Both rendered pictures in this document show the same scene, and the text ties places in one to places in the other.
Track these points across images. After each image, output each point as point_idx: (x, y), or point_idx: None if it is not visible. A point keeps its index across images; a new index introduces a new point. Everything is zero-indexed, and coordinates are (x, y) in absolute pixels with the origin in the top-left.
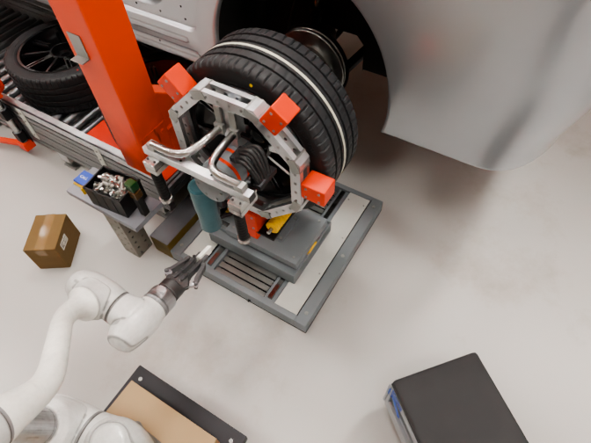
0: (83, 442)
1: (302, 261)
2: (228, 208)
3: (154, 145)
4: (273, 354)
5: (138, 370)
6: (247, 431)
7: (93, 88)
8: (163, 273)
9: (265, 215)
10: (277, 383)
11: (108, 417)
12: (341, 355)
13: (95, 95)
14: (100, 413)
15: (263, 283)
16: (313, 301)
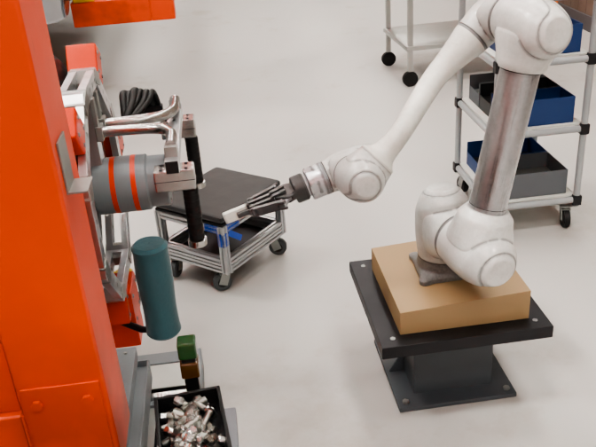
0: (460, 200)
1: None
2: (129, 318)
3: (173, 137)
4: (251, 373)
5: (388, 345)
6: (343, 348)
7: (82, 270)
8: None
9: (130, 252)
10: (278, 355)
11: (431, 205)
12: (205, 333)
13: (86, 292)
14: (438, 229)
15: None
16: (163, 356)
